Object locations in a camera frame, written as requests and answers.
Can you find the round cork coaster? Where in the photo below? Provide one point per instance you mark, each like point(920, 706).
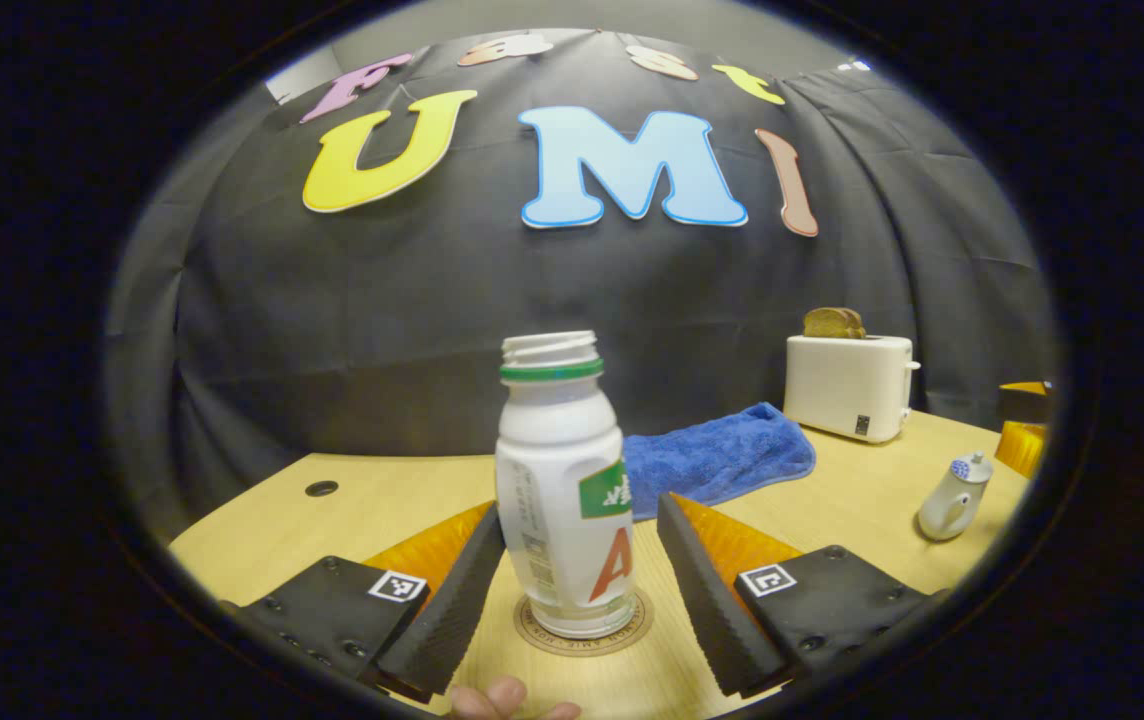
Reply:
point(644, 620)

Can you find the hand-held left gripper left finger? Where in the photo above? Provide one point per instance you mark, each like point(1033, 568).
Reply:
point(452, 610)

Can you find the white toaster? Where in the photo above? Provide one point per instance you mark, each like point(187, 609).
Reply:
point(842, 385)

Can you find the brown toast slice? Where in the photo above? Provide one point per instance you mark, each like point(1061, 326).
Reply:
point(857, 325)
point(822, 323)

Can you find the white blue teacup lid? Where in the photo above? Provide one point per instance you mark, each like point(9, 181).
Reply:
point(972, 468)

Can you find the white water bottle green label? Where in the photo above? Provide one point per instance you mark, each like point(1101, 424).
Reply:
point(557, 450)

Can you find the dark round table grommet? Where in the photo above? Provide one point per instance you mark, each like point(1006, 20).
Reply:
point(322, 488)

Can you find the black backdrop cloth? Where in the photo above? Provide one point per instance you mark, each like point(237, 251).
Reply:
point(382, 300)

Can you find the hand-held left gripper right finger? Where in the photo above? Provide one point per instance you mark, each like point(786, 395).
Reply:
point(707, 600)

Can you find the blue towel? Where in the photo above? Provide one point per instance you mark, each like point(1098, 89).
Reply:
point(722, 455)

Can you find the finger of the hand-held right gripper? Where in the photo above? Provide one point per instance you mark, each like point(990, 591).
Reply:
point(1024, 402)
point(1022, 448)

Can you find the white blue-patterned teacup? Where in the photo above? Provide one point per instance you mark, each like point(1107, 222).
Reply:
point(942, 510)

